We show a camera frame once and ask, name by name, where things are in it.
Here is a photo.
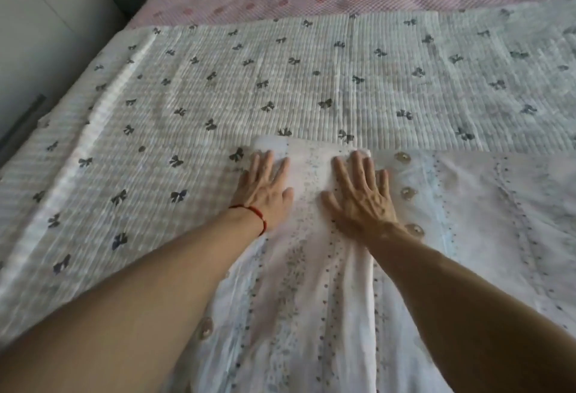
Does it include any person's right forearm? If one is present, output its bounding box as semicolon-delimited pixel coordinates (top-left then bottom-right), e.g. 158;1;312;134
365;222;576;393

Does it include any white quilt with bow print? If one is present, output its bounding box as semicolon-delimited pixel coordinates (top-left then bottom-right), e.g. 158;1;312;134
0;0;576;349

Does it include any person's left hand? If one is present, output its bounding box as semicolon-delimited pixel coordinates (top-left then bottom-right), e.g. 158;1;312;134
229;150;294;237

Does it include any person's left forearm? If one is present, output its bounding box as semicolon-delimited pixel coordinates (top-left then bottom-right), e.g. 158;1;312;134
0;207;266;393

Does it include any white floral buttoned garment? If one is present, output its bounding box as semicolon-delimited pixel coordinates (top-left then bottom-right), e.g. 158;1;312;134
173;135;576;393

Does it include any white wardrobe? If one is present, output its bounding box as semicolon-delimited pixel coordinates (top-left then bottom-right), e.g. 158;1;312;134
0;0;128;151

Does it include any person's right hand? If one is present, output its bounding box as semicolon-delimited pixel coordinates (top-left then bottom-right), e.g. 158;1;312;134
320;150;402;239

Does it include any red string bracelet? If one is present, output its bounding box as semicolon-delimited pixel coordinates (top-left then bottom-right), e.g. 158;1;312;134
228;204;268;237

